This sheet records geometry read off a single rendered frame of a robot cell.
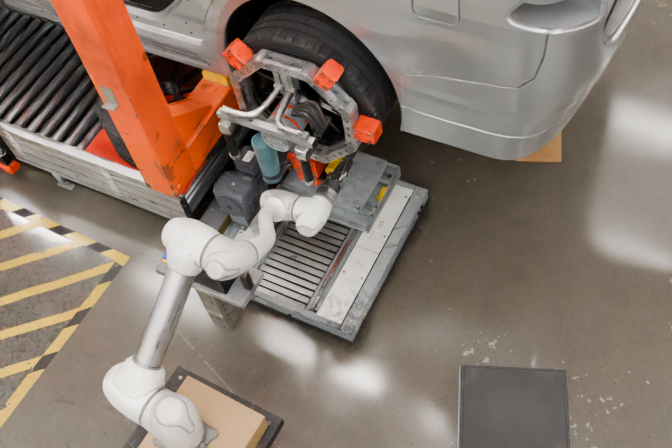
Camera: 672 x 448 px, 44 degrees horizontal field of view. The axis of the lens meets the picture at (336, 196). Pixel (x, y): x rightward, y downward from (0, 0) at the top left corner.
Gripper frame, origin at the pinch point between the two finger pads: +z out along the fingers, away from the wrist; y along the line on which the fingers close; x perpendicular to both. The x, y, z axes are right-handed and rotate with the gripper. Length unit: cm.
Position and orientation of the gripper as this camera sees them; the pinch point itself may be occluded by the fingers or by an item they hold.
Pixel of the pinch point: (351, 154)
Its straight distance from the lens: 344.8
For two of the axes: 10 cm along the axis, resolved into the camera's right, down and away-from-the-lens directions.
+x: -7.1, -6.2, -3.2
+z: 4.5, -7.6, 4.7
